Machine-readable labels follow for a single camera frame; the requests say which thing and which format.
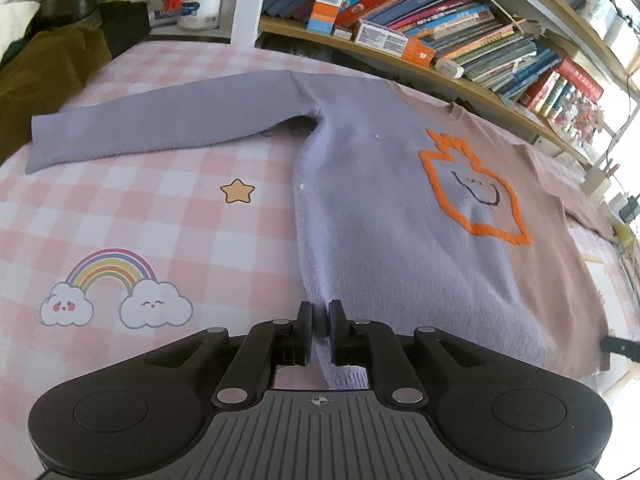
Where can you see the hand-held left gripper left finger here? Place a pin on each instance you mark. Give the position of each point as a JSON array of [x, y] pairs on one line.
[[304, 330]]

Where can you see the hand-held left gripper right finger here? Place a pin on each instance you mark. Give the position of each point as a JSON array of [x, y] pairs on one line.
[[336, 330]]

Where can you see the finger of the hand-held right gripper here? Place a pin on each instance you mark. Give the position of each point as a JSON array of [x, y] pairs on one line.
[[617, 346]]

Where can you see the purple and brown sweater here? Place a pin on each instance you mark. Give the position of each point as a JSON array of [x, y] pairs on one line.
[[390, 240]]

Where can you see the white pen holder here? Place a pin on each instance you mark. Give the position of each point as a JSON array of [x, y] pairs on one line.
[[597, 180]]

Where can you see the pink checked printed blanket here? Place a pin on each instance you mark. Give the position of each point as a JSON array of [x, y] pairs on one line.
[[150, 200]]

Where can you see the pink toy figures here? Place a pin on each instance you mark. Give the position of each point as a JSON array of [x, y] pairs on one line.
[[575, 110]]

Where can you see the small white eraser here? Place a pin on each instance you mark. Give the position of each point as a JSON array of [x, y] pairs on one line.
[[450, 67]]

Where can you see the small white and orange box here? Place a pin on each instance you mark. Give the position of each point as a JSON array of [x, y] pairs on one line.
[[390, 40]]

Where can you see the white and wooden bookshelf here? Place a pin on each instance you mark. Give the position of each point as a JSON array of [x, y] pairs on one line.
[[247, 5]]

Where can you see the row of colourful books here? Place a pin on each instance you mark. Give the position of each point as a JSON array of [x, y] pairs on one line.
[[450, 15]]

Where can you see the white tub with green lid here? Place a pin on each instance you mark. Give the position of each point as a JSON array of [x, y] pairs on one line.
[[200, 7]]

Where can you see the olive green garment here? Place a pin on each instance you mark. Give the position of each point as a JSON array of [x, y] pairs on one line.
[[45, 70]]

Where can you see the white cloth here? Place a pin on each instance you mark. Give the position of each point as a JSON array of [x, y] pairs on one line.
[[15, 10]]

